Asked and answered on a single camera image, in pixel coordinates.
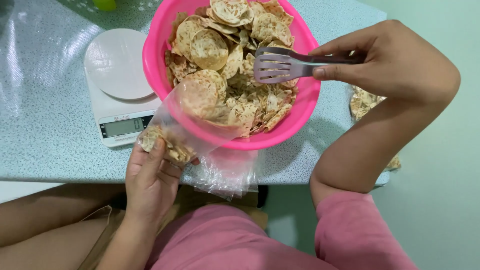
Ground person's right hand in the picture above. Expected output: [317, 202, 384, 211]
[308, 19, 461, 102]

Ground person's left hand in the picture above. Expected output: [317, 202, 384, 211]
[125, 137, 200, 226]

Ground clear plastic bag with crackers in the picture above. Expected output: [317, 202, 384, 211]
[137, 77, 244, 165]

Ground metal slotted tongs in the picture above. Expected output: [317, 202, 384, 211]
[253, 46, 361, 85]

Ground filled cracker bag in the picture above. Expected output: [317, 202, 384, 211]
[349, 85, 387, 121]
[385, 154, 402, 172]

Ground stack of empty clear bags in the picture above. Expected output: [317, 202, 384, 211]
[184, 147, 265, 200]

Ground white digital kitchen scale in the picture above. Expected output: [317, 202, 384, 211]
[84, 28, 163, 148]

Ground pink plastic bowl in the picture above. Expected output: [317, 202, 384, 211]
[142, 0, 322, 151]

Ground pink shirt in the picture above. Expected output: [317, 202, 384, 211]
[145, 190, 419, 270]

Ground heap of round crackers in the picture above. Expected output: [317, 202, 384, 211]
[165, 0, 299, 138]

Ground green object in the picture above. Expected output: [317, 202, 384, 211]
[92, 0, 118, 12]

